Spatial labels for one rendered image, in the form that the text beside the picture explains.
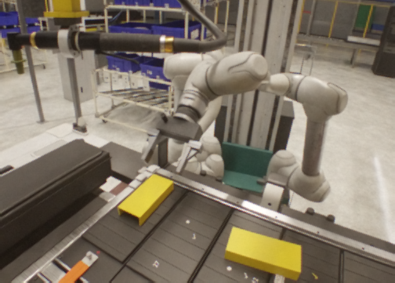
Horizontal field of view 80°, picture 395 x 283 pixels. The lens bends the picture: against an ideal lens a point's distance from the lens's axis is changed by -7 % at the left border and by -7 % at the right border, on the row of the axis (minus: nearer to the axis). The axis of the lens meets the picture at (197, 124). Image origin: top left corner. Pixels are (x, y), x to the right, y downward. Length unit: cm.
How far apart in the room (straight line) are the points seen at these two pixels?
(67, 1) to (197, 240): 64
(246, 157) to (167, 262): 126
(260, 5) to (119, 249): 138
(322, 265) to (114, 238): 48
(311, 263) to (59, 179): 63
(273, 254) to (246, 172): 126
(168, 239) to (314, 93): 83
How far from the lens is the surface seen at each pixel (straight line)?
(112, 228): 69
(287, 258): 62
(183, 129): 74
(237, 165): 181
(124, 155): 117
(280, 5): 158
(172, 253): 63
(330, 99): 114
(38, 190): 68
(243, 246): 61
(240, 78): 69
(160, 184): 74
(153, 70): 282
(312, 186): 152
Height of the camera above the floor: 151
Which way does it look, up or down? 26 degrees down
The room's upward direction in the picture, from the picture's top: 4 degrees clockwise
